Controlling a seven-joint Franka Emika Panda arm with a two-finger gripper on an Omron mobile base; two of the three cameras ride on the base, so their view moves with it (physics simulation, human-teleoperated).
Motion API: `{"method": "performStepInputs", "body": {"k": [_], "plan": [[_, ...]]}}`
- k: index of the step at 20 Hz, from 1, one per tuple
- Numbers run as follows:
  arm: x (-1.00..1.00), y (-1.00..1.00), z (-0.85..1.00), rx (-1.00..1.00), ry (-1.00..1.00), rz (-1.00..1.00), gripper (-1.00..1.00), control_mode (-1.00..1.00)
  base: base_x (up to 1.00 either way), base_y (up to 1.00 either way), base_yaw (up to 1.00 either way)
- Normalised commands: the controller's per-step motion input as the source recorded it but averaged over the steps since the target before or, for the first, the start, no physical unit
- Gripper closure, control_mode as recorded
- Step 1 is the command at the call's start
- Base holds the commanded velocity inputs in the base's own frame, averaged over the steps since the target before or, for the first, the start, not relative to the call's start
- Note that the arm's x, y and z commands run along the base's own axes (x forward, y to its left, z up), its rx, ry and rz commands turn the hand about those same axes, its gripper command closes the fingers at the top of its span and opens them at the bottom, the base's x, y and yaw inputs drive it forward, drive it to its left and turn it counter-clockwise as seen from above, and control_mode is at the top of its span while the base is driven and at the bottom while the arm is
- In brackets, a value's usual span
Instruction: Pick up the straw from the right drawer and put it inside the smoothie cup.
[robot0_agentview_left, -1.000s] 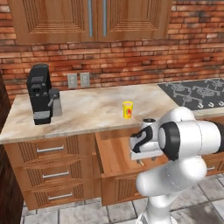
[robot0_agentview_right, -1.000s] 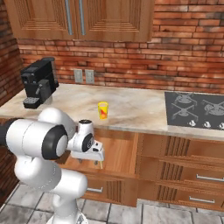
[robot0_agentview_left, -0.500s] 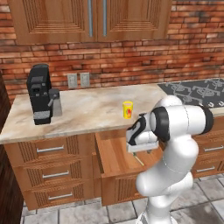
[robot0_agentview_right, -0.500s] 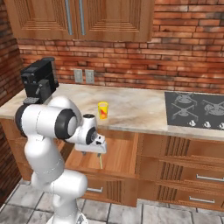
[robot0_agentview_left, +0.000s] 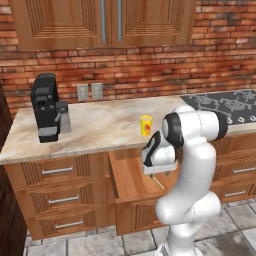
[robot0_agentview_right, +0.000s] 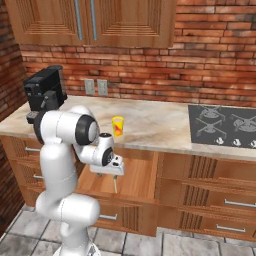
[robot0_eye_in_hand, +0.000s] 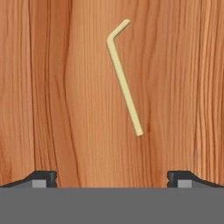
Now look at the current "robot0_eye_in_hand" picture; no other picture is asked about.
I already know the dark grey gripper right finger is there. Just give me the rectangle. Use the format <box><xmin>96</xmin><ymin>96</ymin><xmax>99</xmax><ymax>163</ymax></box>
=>
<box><xmin>166</xmin><ymin>170</ymin><xmax>224</xmax><ymax>189</ymax></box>

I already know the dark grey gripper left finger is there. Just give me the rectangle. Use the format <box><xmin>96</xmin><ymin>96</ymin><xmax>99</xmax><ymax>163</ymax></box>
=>
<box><xmin>0</xmin><ymin>170</ymin><xmax>58</xmax><ymax>189</ymax></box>

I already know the beige bent drinking straw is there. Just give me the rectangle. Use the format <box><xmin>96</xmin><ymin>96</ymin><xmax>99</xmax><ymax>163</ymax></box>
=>
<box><xmin>105</xmin><ymin>18</ymin><xmax>144</xmax><ymax>137</ymax></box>

